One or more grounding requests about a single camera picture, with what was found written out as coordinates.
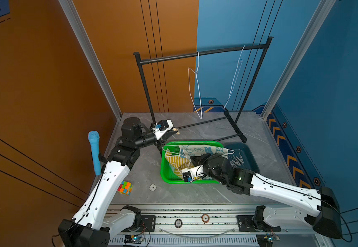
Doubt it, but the bunny pattern towel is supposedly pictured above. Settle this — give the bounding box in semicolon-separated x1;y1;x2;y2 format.
179;145;229;158

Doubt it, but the white clothespin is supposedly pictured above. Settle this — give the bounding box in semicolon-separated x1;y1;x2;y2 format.
234;156;241;167
238;154;246;166

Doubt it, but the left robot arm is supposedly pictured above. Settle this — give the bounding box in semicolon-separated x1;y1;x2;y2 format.
58;117;178;247

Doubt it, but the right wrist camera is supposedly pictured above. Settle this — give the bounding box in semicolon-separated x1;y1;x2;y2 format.
181;166;203;183

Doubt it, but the yellow striped towel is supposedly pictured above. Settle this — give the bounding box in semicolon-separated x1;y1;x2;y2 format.
165;154;194;180

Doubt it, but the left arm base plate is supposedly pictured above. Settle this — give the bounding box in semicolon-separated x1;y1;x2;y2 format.
123;215;156;232

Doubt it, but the beige clothespin towel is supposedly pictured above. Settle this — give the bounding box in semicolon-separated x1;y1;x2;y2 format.
230;159;241;168

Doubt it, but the dark teal tray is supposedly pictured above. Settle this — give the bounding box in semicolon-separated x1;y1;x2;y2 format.
224;142;260;173

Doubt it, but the green plastic basket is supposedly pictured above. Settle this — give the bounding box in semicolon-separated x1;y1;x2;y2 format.
160;141;224;184

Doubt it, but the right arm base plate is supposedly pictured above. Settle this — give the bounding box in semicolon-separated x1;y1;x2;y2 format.
237;215;281;233

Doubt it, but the green circuit board left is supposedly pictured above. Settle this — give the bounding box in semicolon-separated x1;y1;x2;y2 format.
124;235;145;246

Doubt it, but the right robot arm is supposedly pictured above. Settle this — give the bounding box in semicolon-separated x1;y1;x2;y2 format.
182;153;343;239

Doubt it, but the orange clothespin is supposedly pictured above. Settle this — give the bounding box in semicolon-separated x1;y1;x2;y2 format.
172;128;180;135

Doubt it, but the black clothes rack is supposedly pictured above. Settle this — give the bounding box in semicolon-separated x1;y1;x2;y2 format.
133;36;273;143

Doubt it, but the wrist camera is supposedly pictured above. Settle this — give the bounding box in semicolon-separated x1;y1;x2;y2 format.
181;166;203;183
151;119;174;140

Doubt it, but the white wire hanger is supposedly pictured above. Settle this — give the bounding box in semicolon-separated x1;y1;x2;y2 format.
223;45;246;110
161;145;235;158
187;50;203;119

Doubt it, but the circuit board right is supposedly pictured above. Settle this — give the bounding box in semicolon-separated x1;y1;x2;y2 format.
256;235;280;247

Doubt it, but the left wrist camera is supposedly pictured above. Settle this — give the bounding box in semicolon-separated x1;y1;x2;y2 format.
151;119;174;140

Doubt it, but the colourful puzzle cube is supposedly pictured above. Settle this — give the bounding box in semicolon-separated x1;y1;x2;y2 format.
117;181;133;196

